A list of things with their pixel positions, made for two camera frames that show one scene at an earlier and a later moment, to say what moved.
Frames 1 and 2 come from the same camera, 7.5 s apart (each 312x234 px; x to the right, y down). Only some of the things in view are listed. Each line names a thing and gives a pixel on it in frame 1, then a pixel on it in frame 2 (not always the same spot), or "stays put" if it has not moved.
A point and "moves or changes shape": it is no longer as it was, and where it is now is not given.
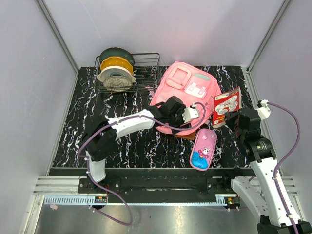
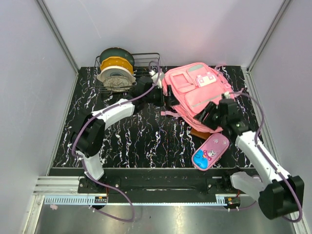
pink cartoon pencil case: x=203 y=149 moves or changes shape
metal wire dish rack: x=146 y=70 stays put
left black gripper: x=180 y=112 -> x=170 y=99
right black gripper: x=230 y=116 -> x=209 y=108
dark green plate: x=117 y=51 stays put
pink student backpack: x=196 y=86 moves or changes shape
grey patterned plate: x=117 y=84 stays put
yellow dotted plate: x=116 y=61 stays put
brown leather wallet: x=191 y=136 -> x=204 y=135
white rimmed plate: x=115 y=70 stays put
